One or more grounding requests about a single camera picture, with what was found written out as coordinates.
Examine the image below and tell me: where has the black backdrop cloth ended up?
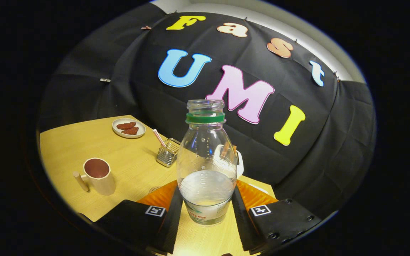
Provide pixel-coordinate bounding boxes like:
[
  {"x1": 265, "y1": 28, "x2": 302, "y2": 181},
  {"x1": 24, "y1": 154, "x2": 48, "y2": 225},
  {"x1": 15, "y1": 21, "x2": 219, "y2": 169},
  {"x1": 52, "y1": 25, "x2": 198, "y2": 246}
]
[{"x1": 38, "y1": 3, "x2": 376, "y2": 221}]

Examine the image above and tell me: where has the clear plastic juice bottle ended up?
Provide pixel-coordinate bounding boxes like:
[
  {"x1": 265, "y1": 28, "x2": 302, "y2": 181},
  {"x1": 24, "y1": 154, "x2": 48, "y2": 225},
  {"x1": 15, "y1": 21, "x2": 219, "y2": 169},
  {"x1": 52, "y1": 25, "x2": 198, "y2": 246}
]
[{"x1": 177, "y1": 99, "x2": 238, "y2": 226}]

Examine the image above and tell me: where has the wooden table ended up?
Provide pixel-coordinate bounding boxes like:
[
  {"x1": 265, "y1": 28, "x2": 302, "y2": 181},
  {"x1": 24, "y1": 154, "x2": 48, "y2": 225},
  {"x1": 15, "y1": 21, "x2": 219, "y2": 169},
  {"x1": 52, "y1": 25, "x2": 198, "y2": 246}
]
[{"x1": 40, "y1": 114, "x2": 277, "y2": 256}]

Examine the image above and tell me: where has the white toaster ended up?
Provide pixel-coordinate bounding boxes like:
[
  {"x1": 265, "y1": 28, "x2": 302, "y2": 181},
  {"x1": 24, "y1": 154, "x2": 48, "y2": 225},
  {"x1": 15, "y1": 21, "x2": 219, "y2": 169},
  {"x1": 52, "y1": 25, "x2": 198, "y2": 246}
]
[{"x1": 214, "y1": 144, "x2": 244, "y2": 179}]

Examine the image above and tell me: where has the small white plate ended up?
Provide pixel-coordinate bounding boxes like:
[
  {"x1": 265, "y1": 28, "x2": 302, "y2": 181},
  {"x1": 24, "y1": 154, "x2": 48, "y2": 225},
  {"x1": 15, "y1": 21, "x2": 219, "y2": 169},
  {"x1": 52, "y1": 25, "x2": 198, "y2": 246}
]
[{"x1": 112, "y1": 118, "x2": 146, "y2": 139}]

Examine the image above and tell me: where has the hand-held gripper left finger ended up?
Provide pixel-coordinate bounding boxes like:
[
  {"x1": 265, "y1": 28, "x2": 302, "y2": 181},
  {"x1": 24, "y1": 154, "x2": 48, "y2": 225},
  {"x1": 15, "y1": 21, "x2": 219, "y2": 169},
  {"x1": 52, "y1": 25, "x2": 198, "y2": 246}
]
[{"x1": 78, "y1": 180, "x2": 184, "y2": 255}]

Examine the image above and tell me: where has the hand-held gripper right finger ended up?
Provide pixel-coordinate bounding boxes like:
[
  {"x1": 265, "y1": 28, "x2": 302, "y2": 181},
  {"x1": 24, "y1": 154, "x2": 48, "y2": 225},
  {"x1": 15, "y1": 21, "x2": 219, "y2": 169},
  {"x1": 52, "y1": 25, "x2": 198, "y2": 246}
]
[{"x1": 231, "y1": 180, "x2": 323, "y2": 255}]

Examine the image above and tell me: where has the wire mesh holder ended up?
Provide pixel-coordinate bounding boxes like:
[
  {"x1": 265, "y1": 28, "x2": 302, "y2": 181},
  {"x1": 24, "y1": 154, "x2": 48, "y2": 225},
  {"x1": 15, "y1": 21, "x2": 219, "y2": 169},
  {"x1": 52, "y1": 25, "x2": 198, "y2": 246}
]
[{"x1": 156, "y1": 138, "x2": 181, "y2": 167}]

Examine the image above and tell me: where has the striped straw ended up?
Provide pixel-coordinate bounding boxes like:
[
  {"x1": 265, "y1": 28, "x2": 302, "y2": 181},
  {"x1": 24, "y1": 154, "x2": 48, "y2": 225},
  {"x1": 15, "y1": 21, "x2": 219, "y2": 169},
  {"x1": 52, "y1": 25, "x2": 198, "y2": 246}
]
[{"x1": 153, "y1": 129, "x2": 167, "y2": 148}]

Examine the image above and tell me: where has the cream cup with handle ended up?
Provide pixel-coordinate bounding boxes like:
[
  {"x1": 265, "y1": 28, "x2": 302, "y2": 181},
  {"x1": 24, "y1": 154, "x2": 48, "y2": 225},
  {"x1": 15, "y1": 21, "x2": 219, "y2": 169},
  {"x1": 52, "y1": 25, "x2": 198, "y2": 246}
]
[{"x1": 73, "y1": 158, "x2": 116, "y2": 196}]

